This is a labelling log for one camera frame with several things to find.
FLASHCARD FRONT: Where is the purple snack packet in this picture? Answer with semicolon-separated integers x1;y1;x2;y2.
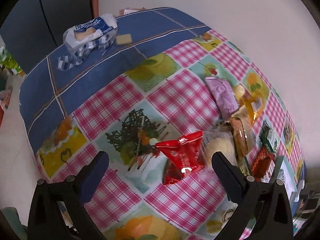
204;76;239;122

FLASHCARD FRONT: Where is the beige barcode snack packet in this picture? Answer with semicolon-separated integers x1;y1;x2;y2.
229;115;255;161

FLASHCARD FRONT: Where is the clear round pastry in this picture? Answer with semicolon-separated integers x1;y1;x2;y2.
201;125;237;171

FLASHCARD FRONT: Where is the small beige cracker piece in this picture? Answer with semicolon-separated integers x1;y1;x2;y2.
116;34;132;46

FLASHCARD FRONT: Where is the blue white bread bag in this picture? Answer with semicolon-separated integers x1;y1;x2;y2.
57;14;118;71

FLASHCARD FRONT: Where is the orange red patterned packet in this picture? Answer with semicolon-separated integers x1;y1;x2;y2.
251;146;274;180

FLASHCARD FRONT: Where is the blue checked tablecloth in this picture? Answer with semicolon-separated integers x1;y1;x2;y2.
20;7;210;152

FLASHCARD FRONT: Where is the dark blue cabinet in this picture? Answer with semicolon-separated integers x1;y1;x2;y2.
1;0;94;73

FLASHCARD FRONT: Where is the green white snack packet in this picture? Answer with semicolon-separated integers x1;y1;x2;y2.
259;120;279;154

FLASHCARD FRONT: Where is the red foil snack packet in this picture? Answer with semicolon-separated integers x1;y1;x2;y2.
155;131;204;185

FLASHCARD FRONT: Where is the white teal tray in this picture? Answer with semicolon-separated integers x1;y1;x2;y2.
260;155;298;207

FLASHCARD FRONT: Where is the pink plaid dessert tablecloth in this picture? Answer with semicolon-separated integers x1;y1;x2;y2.
36;30;303;239

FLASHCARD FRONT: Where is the orange jelly snack packet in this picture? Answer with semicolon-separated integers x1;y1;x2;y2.
232;84;264;126

